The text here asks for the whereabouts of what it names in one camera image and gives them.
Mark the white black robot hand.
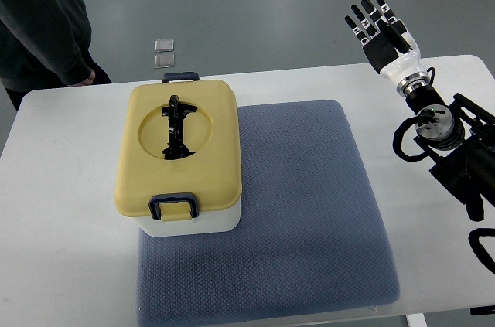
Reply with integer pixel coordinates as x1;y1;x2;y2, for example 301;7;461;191
344;0;432;97

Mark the yellow storage box lid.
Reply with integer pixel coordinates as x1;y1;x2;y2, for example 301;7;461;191
114;80;242;221

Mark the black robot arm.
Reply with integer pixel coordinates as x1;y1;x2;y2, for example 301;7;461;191
392;80;494;222

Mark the white storage box base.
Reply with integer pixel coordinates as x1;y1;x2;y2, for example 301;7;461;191
134;199;241;237

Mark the blue grey textured mat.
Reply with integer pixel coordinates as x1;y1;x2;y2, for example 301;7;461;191
137;100;400;326

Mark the upper floor metal plate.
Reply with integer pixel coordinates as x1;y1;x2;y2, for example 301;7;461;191
154;39;175;53

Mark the floor metal plate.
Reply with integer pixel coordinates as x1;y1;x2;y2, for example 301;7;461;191
154;53;175;69
154;39;175;53

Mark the lower floor metal plate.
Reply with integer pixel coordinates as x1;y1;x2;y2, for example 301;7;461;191
154;53;175;69

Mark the white table leg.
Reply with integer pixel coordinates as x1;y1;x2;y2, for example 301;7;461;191
405;313;428;327

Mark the person in dark clothes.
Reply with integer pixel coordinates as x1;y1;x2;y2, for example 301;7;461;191
1;0;111;108

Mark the black cable loop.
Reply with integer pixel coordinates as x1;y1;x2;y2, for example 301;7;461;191
467;228;495;276

